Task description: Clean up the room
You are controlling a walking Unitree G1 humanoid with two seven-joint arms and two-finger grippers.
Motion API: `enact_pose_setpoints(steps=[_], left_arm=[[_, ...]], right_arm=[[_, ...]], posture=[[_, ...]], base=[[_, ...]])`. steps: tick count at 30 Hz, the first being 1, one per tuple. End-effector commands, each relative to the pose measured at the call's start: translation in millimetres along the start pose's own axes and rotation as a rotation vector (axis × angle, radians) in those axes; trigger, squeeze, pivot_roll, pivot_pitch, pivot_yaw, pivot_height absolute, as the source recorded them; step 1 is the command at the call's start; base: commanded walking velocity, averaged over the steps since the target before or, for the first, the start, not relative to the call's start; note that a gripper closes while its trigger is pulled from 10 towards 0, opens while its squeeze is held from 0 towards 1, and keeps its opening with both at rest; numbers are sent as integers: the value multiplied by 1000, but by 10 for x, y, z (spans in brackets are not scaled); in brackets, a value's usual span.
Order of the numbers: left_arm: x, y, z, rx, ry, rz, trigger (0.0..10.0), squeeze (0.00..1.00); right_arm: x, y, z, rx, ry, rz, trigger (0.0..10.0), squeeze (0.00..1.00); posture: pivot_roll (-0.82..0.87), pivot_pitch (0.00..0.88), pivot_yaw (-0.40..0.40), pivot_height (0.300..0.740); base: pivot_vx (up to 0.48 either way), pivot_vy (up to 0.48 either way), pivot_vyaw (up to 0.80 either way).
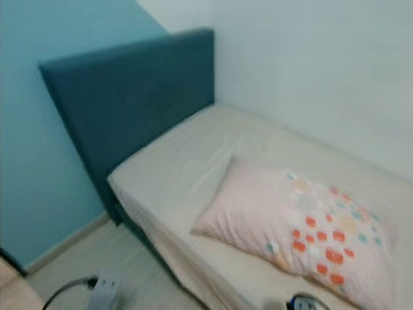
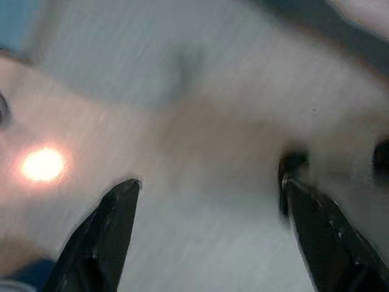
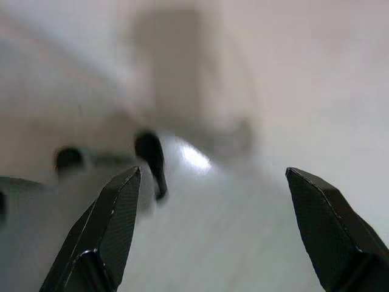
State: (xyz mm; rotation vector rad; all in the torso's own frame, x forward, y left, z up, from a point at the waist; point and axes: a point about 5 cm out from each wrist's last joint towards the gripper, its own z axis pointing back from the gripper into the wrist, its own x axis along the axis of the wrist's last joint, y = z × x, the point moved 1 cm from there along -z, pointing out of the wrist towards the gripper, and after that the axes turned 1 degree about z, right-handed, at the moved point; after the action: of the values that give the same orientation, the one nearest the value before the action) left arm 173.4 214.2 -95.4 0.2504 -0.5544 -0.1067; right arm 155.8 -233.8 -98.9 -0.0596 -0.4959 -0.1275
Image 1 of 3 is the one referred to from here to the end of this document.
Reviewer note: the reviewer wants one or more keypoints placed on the light wooden baseboard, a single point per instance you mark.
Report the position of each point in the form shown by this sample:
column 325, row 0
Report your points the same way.
column 64, row 244

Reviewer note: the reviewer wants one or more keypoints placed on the black door frame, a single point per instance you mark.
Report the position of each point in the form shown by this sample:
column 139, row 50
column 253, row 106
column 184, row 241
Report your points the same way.
column 11, row 263

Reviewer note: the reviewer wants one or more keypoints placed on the pink pillow with coloured spots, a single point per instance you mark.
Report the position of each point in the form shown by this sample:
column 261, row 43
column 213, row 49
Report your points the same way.
column 258, row 213

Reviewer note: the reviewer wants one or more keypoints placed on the mattress with beige sheet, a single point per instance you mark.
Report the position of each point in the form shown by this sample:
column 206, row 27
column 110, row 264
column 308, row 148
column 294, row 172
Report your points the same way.
column 168, row 168

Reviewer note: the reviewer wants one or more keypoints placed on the teal upholstered headboard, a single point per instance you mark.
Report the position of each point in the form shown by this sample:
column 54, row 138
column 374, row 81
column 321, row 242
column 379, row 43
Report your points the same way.
column 129, row 97

